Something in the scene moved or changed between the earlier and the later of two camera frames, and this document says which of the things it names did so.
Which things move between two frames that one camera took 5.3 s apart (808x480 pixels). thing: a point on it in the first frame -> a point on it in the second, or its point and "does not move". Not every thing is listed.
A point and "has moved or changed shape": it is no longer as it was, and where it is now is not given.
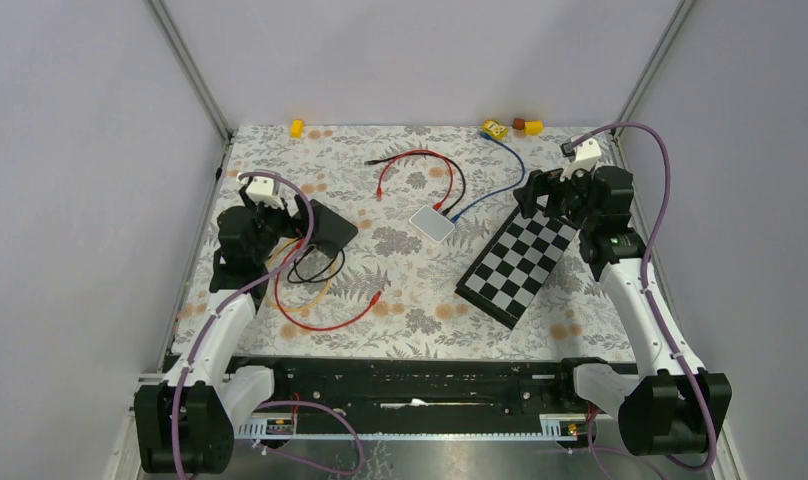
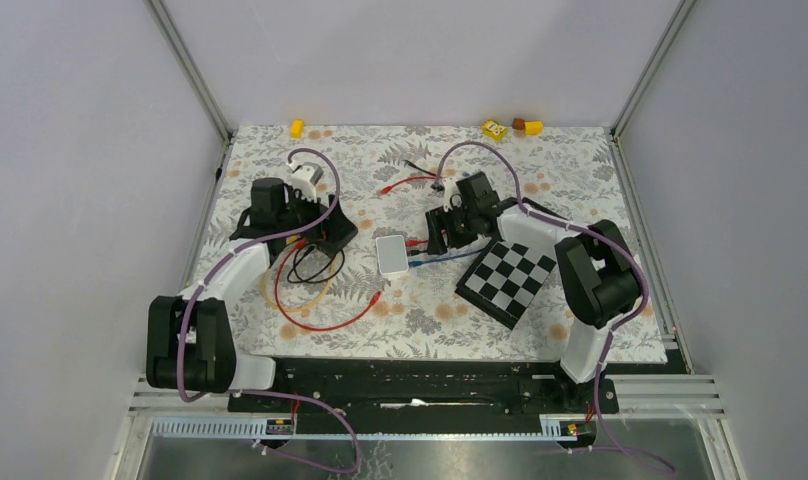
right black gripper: (547, 183) -> (437, 220)
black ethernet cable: (461, 195) -> (418, 168)
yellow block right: (533, 127) does not move
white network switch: (432, 222) has moved or changed shape
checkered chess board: (507, 277) does not move
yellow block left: (296, 130) does not move
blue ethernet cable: (488, 137) -> (419, 262)
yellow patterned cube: (494, 129) does not move
